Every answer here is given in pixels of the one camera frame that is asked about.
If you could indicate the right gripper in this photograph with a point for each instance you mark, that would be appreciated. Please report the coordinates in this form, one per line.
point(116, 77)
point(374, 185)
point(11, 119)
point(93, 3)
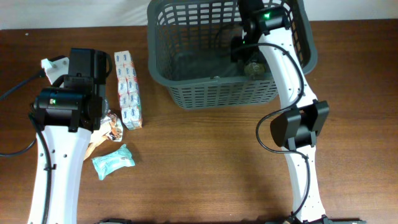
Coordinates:
point(236, 51)

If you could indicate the silver tin can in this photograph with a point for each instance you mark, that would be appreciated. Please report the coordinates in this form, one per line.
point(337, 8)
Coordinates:
point(255, 71)

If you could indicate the grey plastic shopping basket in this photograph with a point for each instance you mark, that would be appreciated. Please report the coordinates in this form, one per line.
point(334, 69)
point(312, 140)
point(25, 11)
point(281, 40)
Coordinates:
point(188, 45)

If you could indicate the Kleenex tissue multipack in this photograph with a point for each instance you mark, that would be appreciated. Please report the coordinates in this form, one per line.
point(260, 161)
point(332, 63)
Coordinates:
point(128, 90)

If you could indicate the beige snack bag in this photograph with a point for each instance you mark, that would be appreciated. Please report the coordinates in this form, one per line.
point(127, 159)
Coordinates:
point(110, 129)

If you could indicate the teal wet wipes packet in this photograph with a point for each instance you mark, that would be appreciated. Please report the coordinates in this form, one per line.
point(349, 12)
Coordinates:
point(105, 165)

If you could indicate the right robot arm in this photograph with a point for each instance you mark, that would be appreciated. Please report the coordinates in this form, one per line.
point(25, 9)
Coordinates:
point(296, 125)

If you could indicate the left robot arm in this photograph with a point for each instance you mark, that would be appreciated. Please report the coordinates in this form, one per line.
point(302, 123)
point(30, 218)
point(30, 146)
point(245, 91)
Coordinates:
point(64, 117)

